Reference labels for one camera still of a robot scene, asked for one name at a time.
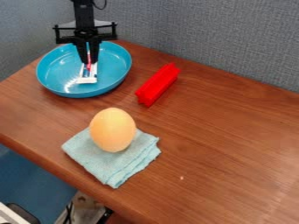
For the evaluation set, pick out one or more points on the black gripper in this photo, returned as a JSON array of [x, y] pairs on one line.
[[83, 29]]

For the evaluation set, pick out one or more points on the white toothpaste tube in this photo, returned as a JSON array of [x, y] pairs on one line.
[[88, 72]]

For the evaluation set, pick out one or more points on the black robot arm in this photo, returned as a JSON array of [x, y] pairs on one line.
[[87, 2]]

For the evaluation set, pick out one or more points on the blue plastic plate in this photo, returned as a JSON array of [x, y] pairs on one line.
[[61, 73]]

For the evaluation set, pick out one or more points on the red plastic block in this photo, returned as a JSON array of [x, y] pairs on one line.
[[156, 84]]

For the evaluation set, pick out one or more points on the orange egg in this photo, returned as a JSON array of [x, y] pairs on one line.
[[112, 129]]

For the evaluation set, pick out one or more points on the light blue folded cloth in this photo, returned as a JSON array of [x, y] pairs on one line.
[[112, 168]]

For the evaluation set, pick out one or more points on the white object bottom left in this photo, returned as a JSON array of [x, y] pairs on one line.
[[12, 214]]

